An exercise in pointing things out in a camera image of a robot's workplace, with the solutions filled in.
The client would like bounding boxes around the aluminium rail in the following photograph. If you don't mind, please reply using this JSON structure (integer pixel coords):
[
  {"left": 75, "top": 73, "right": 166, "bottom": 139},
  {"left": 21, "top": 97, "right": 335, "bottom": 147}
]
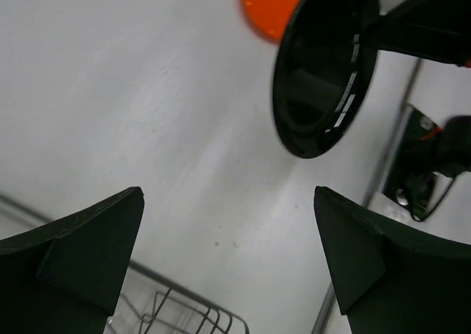
[{"left": 311, "top": 58, "right": 422, "bottom": 334}]

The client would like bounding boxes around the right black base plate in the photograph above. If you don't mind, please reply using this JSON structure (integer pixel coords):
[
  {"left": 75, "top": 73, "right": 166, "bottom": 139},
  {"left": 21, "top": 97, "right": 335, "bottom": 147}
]
[{"left": 381, "top": 104, "right": 443, "bottom": 223}]

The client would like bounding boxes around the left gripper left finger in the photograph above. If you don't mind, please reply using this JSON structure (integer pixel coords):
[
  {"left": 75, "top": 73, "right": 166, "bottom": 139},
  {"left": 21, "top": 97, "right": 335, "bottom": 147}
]
[{"left": 1, "top": 187, "right": 144, "bottom": 333}]

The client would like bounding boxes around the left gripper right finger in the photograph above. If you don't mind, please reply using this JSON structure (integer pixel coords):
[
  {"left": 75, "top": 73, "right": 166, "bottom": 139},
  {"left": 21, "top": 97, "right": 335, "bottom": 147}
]
[{"left": 314, "top": 186, "right": 470, "bottom": 333}]

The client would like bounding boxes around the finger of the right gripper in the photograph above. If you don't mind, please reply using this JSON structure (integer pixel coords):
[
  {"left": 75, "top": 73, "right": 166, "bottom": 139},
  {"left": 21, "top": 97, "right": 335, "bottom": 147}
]
[{"left": 362, "top": 0, "right": 470, "bottom": 68}]

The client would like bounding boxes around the grey wire dish rack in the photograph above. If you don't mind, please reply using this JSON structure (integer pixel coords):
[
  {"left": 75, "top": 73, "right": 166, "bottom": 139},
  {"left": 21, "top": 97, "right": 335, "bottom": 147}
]
[{"left": 1, "top": 196, "right": 249, "bottom": 333}]

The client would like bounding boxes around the orange plate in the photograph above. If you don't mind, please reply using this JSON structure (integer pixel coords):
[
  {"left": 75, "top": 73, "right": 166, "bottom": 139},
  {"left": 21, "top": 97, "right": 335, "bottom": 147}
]
[{"left": 241, "top": 0, "right": 300, "bottom": 43}]

